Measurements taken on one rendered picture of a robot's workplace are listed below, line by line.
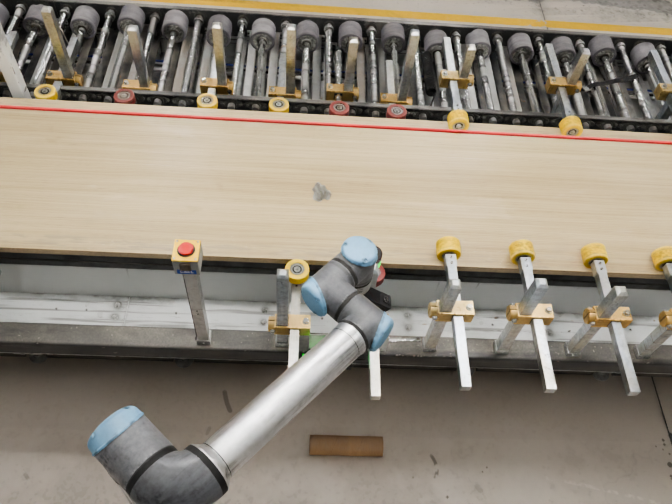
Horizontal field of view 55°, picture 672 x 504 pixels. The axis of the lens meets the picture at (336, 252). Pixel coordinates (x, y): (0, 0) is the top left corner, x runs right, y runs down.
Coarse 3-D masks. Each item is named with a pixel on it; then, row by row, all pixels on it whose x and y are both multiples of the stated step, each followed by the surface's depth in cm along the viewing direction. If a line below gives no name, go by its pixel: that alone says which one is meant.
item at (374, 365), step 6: (372, 354) 198; (378, 354) 199; (372, 360) 197; (378, 360) 197; (372, 366) 196; (378, 366) 196; (372, 372) 195; (378, 372) 195; (372, 378) 194; (378, 378) 194; (372, 384) 193; (378, 384) 193; (372, 390) 192; (378, 390) 192; (372, 396) 191; (378, 396) 191
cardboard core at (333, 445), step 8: (312, 440) 261; (320, 440) 261; (328, 440) 261; (336, 440) 261; (344, 440) 262; (352, 440) 262; (360, 440) 262; (368, 440) 262; (376, 440) 263; (312, 448) 260; (320, 448) 260; (328, 448) 260; (336, 448) 260; (344, 448) 260; (352, 448) 261; (360, 448) 261; (368, 448) 261; (376, 448) 261; (376, 456) 263
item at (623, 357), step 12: (600, 264) 212; (600, 276) 209; (600, 288) 208; (612, 324) 199; (612, 336) 199; (624, 336) 197; (624, 348) 195; (624, 360) 192; (624, 372) 191; (624, 384) 190; (636, 384) 188
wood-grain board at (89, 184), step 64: (0, 128) 235; (64, 128) 237; (128, 128) 240; (192, 128) 242; (256, 128) 245; (320, 128) 247; (448, 128) 252; (512, 128) 255; (0, 192) 218; (64, 192) 220; (128, 192) 222; (192, 192) 224; (256, 192) 227; (384, 192) 231; (448, 192) 233; (512, 192) 235; (576, 192) 238; (640, 192) 240; (128, 256) 210; (256, 256) 211; (320, 256) 213; (384, 256) 215; (576, 256) 221; (640, 256) 223
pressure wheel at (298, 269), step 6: (288, 264) 210; (294, 264) 210; (300, 264) 210; (306, 264) 210; (294, 270) 209; (300, 270) 209; (306, 270) 209; (294, 276) 207; (300, 276) 207; (306, 276) 208; (294, 282) 208; (300, 282) 209
